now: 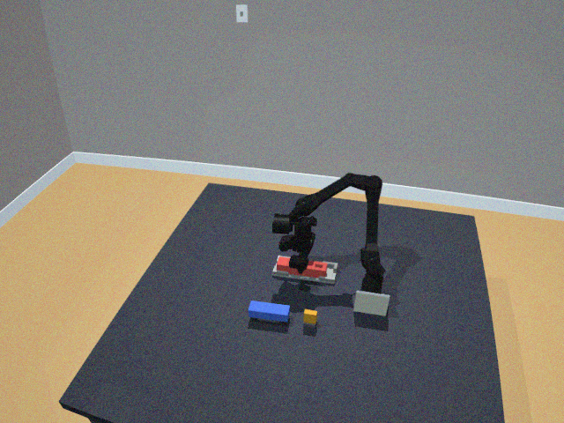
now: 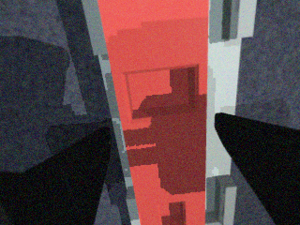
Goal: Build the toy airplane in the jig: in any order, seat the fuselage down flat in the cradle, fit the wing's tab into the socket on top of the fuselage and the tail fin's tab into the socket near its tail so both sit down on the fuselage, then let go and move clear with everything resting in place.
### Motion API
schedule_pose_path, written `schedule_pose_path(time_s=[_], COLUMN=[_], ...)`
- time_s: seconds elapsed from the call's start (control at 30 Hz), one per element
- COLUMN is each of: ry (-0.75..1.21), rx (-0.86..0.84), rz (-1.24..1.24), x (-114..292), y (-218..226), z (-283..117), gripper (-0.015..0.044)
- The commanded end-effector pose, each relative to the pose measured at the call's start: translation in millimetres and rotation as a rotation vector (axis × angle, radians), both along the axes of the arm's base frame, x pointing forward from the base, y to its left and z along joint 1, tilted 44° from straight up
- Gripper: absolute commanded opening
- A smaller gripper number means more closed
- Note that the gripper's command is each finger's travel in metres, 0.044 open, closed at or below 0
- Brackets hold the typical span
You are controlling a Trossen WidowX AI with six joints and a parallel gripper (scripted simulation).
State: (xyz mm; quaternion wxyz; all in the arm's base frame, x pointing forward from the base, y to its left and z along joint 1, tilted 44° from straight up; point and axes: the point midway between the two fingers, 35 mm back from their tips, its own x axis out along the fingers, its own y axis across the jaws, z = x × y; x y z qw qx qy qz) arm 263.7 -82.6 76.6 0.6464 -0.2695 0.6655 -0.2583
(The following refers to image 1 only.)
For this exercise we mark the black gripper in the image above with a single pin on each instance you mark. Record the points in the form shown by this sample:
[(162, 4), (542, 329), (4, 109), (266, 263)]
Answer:
[(303, 247)]

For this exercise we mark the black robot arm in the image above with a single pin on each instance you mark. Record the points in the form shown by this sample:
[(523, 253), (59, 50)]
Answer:
[(369, 256)]

